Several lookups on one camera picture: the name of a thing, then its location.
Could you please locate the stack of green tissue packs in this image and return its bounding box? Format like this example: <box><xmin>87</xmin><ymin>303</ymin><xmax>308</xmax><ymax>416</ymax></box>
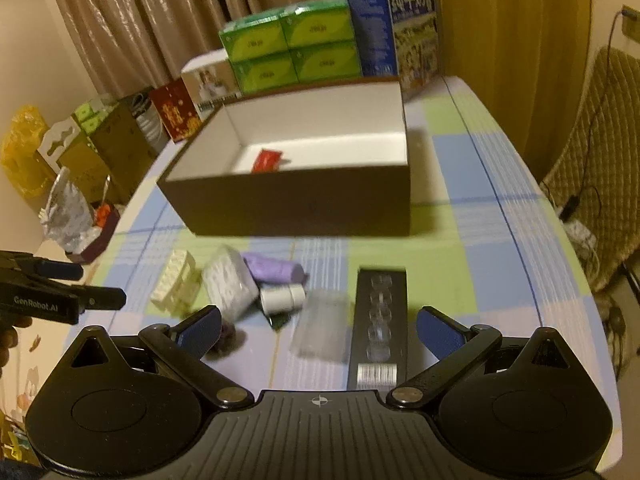
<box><xmin>218</xmin><ymin>0</ymin><xmax>362</xmax><ymax>95</ymax></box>

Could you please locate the dark red box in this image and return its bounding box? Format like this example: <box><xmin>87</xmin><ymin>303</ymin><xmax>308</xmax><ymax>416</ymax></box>
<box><xmin>69</xmin><ymin>204</ymin><xmax>122</xmax><ymax>266</ymax></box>

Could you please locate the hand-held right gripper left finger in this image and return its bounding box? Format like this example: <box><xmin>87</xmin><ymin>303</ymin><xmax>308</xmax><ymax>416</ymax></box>
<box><xmin>70</xmin><ymin>305</ymin><xmax>256</xmax><ymax>410</ymax></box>

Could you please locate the quilted chair cover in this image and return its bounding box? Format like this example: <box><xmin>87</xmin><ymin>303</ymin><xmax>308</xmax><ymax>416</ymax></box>
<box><xmin>540</xmin><ymin>45</ymin><xmax>640</xmax><ymax>297</ymax></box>

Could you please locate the yellow plastic bag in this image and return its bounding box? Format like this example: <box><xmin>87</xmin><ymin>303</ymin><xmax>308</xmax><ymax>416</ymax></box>
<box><xmin>0</xmin><ymin>105</ymin><xmax>52</xmax><ymax>199</ymax></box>

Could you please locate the cream plastic hair clip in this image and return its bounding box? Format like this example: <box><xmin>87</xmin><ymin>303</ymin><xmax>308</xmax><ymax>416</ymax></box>
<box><xmin>150</xmin><ymin>249</ymin><xmax>199</xmax><ymax>317</ymax></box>

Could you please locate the green tissue pack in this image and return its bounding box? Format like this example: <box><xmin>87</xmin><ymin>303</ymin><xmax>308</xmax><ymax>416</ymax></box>
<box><xmin>72</xmin><ymin>99</ymin><xmax>117</xmax><ymax>134</ymax></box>

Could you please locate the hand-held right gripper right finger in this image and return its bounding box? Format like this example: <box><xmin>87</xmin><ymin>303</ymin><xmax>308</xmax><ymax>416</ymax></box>
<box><xmin>387</xmin><ymin>305</ymin><xmax>572</xmax><ymax>410</ymax></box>

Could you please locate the dark hair tie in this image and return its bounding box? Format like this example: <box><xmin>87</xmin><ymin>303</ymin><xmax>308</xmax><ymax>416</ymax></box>
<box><xmin>207</xmin><ymin>320</ymin><xmax>239</xmax><ymax>359</ymax></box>

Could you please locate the golden curtain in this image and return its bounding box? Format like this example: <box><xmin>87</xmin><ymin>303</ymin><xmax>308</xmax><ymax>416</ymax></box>
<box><xmin>439</xmin><ymin>0</ymin><xmax>617</xmax><ymax>187</ymax></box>

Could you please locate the clear plastic box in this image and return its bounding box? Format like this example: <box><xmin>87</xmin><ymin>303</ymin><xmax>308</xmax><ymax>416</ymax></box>
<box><xmin>291</xmin><ymin>291</ymin><xmax>354</xmax><ymax>361</ymax></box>

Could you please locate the black cable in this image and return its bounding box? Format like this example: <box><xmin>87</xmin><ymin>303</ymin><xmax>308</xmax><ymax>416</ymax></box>
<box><xmin>559</xmin><ymin>9</ymin><xmax>627</xmax><ymax>222</ymax></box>

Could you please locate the long black box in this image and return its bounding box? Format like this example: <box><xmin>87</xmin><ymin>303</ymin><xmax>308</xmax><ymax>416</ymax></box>
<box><xmin>346</xmin><ymin>267</ymin><xmax>409</xmax><ymax>392</ymax></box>

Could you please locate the wall socket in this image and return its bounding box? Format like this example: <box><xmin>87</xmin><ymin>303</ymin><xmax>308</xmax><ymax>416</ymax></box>
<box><xmin>619</xmin><ymin>4</ymin><xmax>640</xmax><ymax>42</ymax></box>

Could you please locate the white power adapter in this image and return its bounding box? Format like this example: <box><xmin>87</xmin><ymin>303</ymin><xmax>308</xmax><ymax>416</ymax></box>
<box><xmin>564</xmin><ymin>217</ymin><xmax>600</xmax><ymax>262</ymax></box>

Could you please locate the red snack packet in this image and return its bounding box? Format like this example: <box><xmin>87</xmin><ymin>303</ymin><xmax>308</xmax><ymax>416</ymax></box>
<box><xmin>251</xmin><ymin>149</ymin><xmax>287</xmax><ymax>174</ymax></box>

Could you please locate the blue milk carton case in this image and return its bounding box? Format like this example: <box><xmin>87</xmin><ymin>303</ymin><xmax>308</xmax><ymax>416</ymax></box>
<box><xmin>345</xmin><ymin>0</ymin><xmax>444</xmax><ymax>102</ymax></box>

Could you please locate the person's left hand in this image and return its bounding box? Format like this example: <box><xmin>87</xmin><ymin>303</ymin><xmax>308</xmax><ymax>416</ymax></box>
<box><xmin>0</xmin><ymin>313</ymin><xmax>33</xmax><ymax>367</ymax></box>

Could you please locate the clear floss pick pack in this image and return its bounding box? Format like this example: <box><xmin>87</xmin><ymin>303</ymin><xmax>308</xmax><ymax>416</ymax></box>
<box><xmin>202</xmin><ymin>245</ymin><xmax>257</xmax><ymax>322</ymax></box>

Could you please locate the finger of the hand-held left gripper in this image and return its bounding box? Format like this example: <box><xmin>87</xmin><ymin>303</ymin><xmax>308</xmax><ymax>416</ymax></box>
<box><xmin>70</xmin><ymin>284</ymin><xmax>127</xmax><ymax>312</ymax></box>
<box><xmin>30</xmin><ymin>258</ymin><xmax>85</xmax><ymax>281</ymax></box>

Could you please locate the beige patterned curtain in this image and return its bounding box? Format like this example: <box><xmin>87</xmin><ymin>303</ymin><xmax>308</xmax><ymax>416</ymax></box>
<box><xmin>39</xmin><ymin>0</ymin><xmax>441</xmax><ymax>102</ymax></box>

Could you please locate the purple trash bag roll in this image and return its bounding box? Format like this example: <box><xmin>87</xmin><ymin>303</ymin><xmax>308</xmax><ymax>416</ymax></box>
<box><xmin>243</xmin><ymin>252</ymin><xmax>307</xmax><ymax>286</ymax></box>

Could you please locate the brown cardboard box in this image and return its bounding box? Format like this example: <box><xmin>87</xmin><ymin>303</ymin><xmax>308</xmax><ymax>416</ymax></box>
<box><xmin>157</xmin><ymin>76</ymin><xmax>412</xmax><ymax>238</ymax></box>

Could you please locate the white cutout cardboard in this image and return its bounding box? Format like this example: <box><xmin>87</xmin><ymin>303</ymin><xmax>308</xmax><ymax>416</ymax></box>
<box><xmin>37</xmin><ymin>117</ymin><xmax>82</xmax><ymax>172</ymax></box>

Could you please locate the red gift box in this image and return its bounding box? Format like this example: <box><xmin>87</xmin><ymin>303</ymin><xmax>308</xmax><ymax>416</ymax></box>
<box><xmin>149</xmin><ymin>80</ymin><xmax>202</xmax><ymax>142</ymax></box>

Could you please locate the plaid cloth covered desktop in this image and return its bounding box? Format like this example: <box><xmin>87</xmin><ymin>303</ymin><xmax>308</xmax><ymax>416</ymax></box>
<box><xmin>87</xmin><ymin>75</ymin><xmax>617</xmax><ymax>480</ymax></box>

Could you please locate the white product box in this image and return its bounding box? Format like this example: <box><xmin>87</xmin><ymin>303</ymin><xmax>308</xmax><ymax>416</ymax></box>
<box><xmin>181</xmin><ymin>52</ymin><xmax>242</xmax><ymax>112</ymax></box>

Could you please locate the olive cardboard box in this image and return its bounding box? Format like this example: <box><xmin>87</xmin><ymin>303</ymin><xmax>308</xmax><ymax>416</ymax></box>
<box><xmin>62</xmin><ymin>102</ymin><xmax>157</xmax><ymax>203</ymax></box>

